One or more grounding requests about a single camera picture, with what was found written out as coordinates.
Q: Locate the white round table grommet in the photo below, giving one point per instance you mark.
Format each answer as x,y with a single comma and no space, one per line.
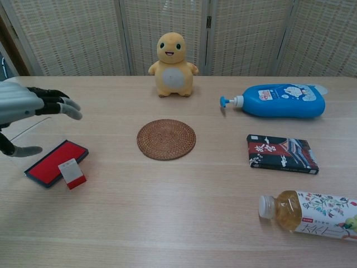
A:
323,89

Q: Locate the blue pump lotion bottle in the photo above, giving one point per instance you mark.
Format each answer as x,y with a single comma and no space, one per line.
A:
281,101

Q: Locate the yellow plush dinosaur toy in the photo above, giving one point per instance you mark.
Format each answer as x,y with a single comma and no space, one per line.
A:
171,65

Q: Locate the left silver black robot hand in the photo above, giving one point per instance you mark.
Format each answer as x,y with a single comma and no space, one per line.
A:
25,107

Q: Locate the red ink pad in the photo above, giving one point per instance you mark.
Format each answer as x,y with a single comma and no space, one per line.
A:
54,163

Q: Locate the dark illustrated book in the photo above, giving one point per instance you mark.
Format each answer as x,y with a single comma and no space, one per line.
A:
281,154

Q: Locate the red white stamp block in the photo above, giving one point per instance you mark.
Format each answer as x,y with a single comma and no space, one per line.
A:
72,174

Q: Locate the tea bottle with floral label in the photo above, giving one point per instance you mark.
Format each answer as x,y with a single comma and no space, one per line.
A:
309,214

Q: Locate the woven folding screen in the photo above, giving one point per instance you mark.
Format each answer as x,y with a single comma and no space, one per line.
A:
178,36

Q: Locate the round woven rattan coaster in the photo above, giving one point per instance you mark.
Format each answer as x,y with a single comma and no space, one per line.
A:
166,139

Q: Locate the clear plastic lid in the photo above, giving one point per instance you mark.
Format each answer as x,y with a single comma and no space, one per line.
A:
33,131

